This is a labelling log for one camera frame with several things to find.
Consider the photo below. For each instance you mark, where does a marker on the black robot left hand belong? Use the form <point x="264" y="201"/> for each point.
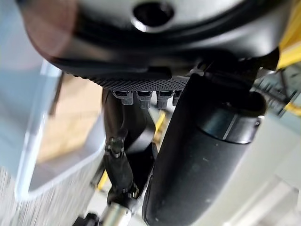
<point x="192" y="164"/>

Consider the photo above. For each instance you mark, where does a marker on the yellow metal shelf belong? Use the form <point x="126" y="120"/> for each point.
<point x="292" y="26"/>

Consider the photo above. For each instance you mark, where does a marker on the translucent blue plastic box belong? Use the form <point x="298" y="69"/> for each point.
<point x="21" y="99"/>

